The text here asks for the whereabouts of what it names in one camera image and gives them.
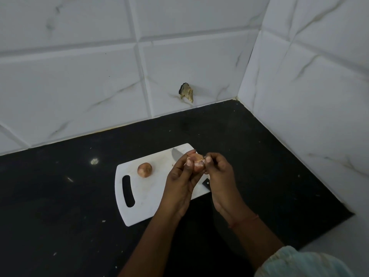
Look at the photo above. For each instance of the person's right forearm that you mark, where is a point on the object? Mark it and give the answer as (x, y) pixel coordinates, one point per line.
(259, 242)

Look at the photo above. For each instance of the person's left hand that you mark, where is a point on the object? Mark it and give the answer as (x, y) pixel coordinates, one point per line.
(178, 190)

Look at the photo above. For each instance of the white plastic cutting board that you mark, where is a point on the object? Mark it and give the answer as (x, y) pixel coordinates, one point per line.
(150, 199)

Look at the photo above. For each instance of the person's right hand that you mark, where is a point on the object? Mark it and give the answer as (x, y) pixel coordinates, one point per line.
(225, 187)

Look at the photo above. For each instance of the small onion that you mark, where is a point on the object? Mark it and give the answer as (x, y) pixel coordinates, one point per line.
(144, 170)
(197, 162)

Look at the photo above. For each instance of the person's left forearm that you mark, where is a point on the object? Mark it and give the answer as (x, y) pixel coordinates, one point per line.
(150, 248)

